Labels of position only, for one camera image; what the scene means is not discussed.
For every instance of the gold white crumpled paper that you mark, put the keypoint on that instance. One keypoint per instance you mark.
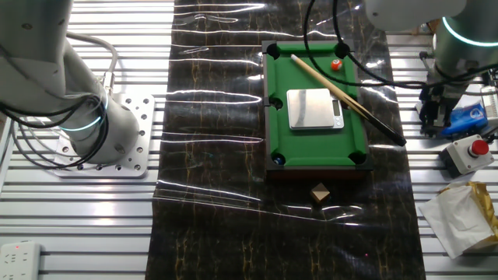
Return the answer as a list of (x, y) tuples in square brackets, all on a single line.
[(455, 221)]

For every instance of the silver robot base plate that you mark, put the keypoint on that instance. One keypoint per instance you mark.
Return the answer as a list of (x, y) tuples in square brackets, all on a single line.
[(144, 155)]

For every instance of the wooden pool cue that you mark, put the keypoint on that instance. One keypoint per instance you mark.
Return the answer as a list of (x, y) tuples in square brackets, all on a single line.
[(350, 102)]

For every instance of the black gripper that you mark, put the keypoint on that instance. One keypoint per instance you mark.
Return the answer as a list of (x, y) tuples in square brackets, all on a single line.
[(435, 101)]

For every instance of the blue pool ball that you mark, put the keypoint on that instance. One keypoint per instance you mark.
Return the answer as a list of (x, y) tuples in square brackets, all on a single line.
[(278, 159)]

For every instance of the green mini pool table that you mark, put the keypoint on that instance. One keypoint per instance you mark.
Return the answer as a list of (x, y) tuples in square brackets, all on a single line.
[(311, 148)]

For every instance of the silver digital scale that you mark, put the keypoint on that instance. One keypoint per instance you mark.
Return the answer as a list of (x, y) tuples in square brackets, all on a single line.
[(307, 109)]

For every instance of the silver ribbed handheld device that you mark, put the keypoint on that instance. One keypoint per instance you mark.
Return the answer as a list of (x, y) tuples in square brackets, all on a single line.
[(491, 110)]

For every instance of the red emergency stop box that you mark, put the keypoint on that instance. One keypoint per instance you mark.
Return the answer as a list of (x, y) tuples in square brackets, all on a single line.
[(465, 155)]

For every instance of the white power strip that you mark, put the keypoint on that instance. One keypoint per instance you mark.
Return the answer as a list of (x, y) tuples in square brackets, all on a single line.
[(19, 260)]

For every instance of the blue tissue pack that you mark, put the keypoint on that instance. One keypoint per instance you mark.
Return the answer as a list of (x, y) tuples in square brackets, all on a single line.
[(467, 118)]

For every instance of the black marble pattern mat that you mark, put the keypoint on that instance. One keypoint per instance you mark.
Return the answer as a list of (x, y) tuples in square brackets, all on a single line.
[(214, 233)]

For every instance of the orange white pool ball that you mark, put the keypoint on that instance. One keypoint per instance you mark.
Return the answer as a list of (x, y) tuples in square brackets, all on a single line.
[(336, 65)]

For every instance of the small wooden cube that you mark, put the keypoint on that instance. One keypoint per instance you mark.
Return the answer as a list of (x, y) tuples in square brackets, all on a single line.
[(320, 193)]

